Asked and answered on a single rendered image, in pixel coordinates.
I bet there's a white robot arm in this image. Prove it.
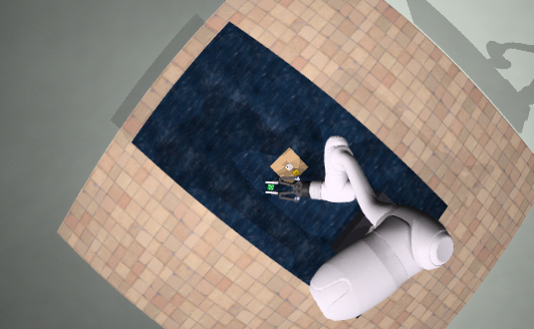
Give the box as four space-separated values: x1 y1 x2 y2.
309 136 454 321

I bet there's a peach square mat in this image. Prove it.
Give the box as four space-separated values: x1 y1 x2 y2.
270 148 307 177

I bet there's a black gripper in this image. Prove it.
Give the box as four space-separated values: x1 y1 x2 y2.
266 175 311 202

